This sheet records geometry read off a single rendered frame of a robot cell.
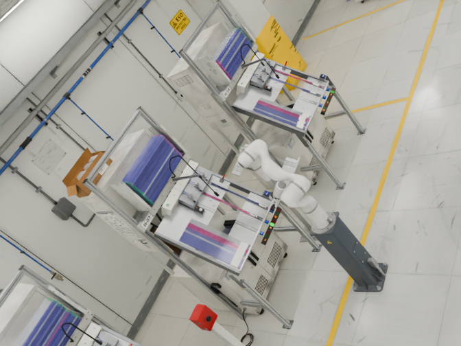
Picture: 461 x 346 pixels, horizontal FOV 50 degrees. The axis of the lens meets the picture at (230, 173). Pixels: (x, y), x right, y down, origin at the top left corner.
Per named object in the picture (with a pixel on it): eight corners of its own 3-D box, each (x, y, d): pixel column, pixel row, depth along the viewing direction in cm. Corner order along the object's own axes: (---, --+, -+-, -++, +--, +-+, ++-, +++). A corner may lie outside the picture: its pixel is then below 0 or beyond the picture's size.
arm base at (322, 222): (339, 211, 341) (325, 194, 333) (331, 233, 331) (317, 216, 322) (316, 213, 354) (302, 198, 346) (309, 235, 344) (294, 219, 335)
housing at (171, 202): (198, 172, 410) (199, 163, 398) (170, 219, 385) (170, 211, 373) (189, 168, 411) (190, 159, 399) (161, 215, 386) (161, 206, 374)
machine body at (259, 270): (291, 250, 453) (253, 209, 424) (263, 318, 417) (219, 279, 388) (242, 250, 499) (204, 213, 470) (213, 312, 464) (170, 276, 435)
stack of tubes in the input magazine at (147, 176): (184, 155, 396) (161, 132, 383) (152, 204, 370) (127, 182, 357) (174, 157, 405) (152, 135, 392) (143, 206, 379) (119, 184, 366)
